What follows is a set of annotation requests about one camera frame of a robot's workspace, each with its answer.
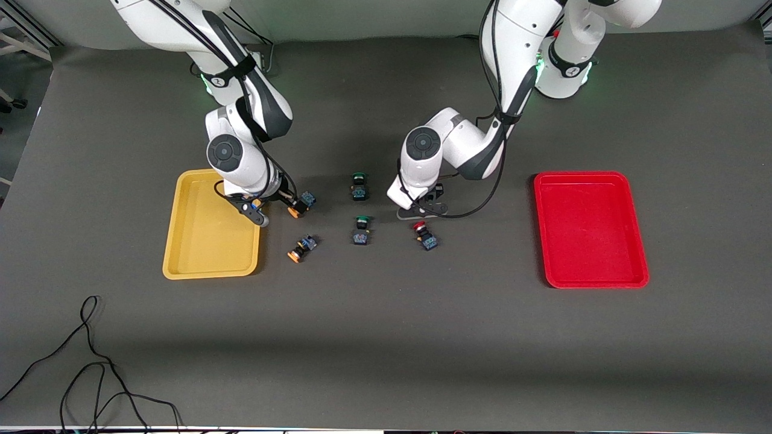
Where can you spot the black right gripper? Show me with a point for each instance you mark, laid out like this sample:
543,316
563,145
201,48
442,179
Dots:
286,197

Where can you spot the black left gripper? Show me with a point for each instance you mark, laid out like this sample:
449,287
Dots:
436,191

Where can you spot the yellow push button switch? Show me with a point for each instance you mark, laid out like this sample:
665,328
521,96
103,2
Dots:
304,247
305,202

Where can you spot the red push button switch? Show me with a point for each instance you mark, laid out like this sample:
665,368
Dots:
426,239

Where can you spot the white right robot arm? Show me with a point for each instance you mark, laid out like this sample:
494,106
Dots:
241,163

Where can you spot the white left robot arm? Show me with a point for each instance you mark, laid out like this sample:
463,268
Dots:
512,36

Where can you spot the yellow plastic tray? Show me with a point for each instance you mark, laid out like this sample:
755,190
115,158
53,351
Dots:
208,235

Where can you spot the dark grey table mat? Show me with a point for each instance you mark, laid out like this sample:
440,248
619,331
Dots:
422,337

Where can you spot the red plastic tray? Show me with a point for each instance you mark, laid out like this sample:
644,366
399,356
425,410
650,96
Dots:
591,232

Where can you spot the black caster foot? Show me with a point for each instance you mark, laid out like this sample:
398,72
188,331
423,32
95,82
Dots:
15,105

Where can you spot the green push button switch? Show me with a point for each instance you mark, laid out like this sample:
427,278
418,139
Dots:
359,190
360,234

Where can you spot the aluminium frame rail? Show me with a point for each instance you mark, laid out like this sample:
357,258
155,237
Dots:
27,36

